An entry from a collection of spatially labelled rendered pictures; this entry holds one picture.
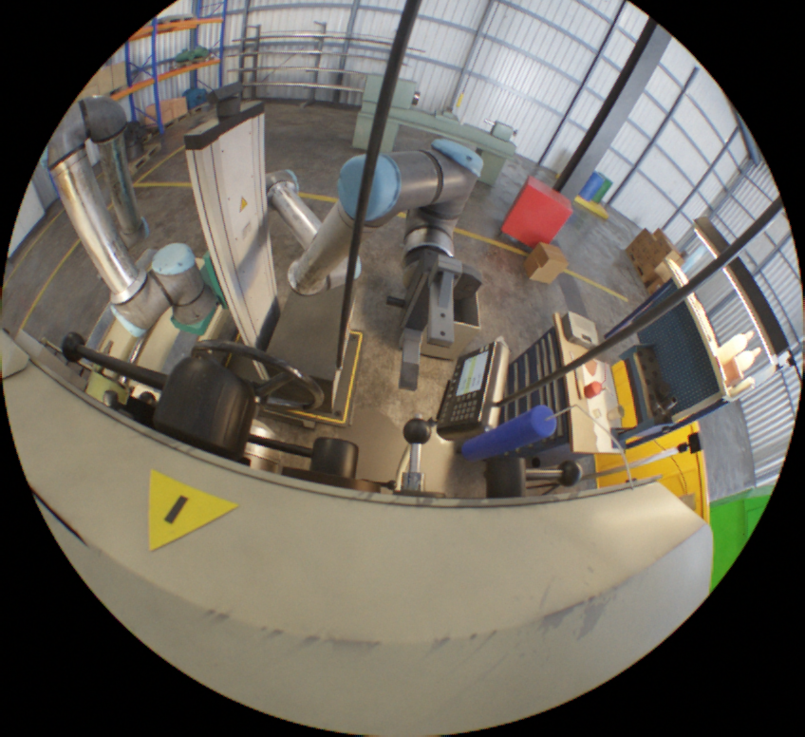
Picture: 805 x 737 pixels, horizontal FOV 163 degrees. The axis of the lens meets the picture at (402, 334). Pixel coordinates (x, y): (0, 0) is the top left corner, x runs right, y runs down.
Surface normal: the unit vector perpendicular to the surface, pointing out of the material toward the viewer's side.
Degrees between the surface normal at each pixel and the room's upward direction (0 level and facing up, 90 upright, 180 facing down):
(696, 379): 90
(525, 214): 90
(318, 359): 0
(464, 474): 0
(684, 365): 90
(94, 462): 45
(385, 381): 0
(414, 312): 90
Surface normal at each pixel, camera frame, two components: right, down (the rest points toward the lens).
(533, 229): -0.40, 0.72
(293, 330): 0.24, -0.52
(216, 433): 0.82, -0.25
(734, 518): -0.97, -0.21
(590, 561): 0.23, -0.96
